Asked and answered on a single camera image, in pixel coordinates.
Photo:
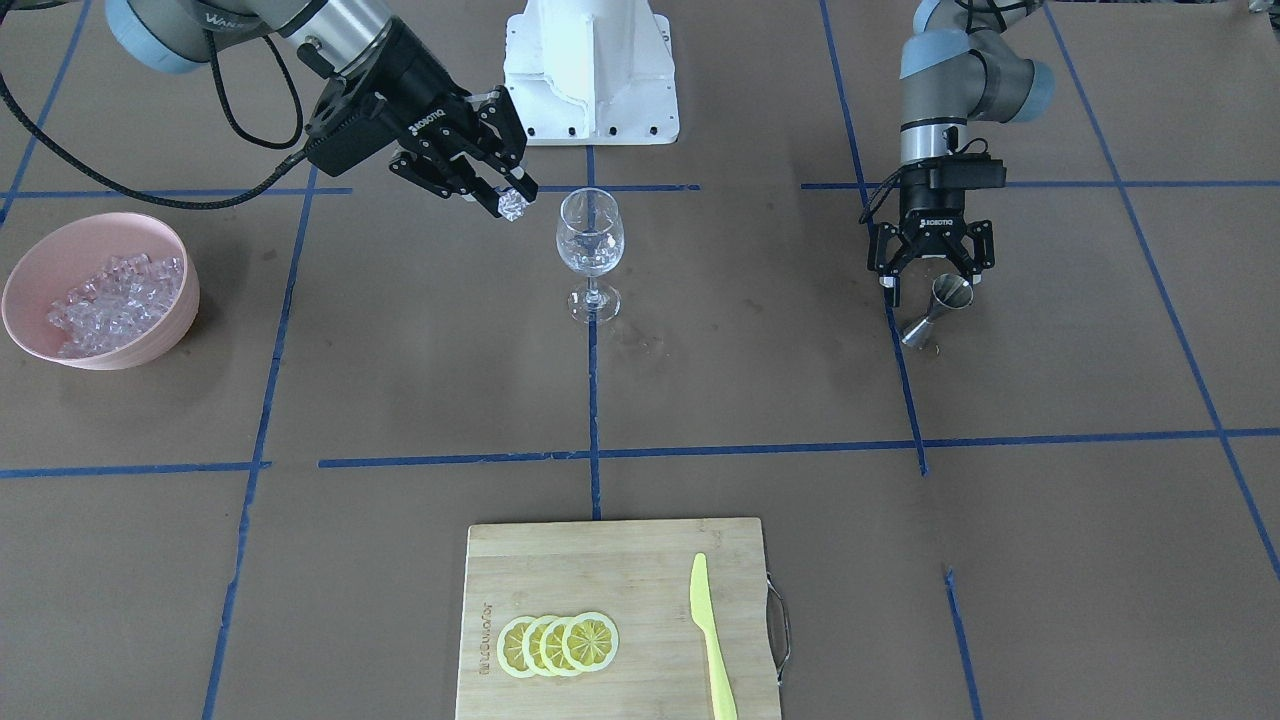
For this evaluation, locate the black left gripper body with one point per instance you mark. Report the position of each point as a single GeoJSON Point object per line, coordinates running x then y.
{"type": "Point", "coordinates": [929, 214]}

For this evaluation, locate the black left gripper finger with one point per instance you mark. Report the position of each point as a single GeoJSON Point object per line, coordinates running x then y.
{"type": "Point", "coordinates": [891, 286]}
{"type": "Point", "coordinates": [973, 273]}

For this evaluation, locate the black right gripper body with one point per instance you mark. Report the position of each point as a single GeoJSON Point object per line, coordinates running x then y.
{"type": "Point", "coordinates": [418, 88]}

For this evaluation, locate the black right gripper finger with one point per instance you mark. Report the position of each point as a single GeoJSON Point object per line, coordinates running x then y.
{"type": "Point", "coordinates": [504, 139]}
{"type": "Point", "coordinates": [446, 179]}

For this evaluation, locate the steel double jigger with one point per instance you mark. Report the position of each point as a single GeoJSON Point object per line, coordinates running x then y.
{"type": "Point", "coordinates": [949, 293]}

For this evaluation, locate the single clear ice cube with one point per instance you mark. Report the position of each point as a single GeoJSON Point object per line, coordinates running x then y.
{"type": "Point", "coordinates": [512, 205]}

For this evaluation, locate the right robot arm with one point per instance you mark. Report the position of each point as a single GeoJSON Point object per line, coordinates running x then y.
{"type": "Point", "coordinates": [329, 37]}

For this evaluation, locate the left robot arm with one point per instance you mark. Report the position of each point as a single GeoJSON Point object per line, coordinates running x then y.
{"type": "Point", "coordinates": [955, 70]}

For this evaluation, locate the clear wine glass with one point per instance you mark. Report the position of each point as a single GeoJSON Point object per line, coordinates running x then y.
{"type": "Point", "coordinates": [590, 240]}

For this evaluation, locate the pile of clear ice cubes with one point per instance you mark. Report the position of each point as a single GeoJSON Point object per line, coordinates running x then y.
{"type": "Point", "coordinates": [124, 299]}

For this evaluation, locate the pink ribbed bowl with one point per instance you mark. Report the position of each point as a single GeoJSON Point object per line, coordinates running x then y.
{"type": "Point", "coordinates": [65, 259]}

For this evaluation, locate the bamboo cutting board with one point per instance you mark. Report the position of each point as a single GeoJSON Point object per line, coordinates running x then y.
{"type": "Point", "coordinates": [637, 573]}

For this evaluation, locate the yellow plastic knife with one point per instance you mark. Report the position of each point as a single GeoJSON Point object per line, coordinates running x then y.
{"type": "Point", "coordinates": [722, 702]}

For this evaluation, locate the lemon slice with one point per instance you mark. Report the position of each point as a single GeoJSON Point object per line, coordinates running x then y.
{"type": "Point", "coordinates": [532, 648]}
{"type": "Point", "coordinates": [511, 648]}
{"type": "Point", "coordinates": [590, 642]}
{"type": "Point", "coordinates": [551, 645]}

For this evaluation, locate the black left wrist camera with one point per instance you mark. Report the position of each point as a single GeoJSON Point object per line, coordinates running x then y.
{"type": "Point", "coordinates": [968, 171]}

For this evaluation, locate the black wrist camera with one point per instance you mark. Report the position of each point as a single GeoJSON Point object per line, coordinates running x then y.
{"type": "Point", "coordinates": [968, 171]}
{"type": "Point", "coordinates": [350, 123]}

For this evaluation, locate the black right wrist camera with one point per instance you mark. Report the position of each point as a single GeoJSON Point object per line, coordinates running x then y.
{"type": "Point", "coordinates": [350, 123]}

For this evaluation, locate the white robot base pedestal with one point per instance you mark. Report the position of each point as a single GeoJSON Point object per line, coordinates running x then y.
{"type": "Point", "coordinates": [596, 73]}

